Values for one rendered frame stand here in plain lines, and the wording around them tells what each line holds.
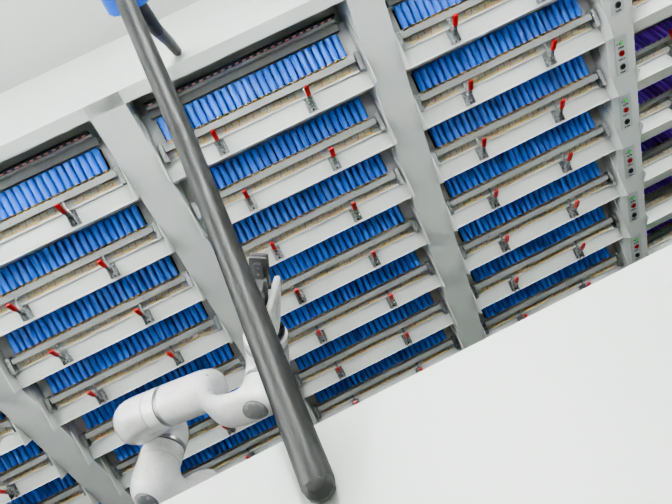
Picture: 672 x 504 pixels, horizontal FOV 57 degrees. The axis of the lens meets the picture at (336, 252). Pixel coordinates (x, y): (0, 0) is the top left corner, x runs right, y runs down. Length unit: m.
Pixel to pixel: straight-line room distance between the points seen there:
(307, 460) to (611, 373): 0.22
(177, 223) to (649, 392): 1.47
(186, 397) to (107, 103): 0.75
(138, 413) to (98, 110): 0.73
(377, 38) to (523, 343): 1.31
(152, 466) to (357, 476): 1.09
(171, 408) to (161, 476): 0.22
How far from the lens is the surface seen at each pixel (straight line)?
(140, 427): 1.40
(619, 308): 0.51
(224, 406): 1.18
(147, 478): 1.51
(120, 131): 1.66
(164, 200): 1.74
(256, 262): 1.06
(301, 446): 0.45
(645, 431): 0.44
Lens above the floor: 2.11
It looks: 35 degrees down
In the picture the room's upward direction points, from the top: 24 degrees counter-clockwise
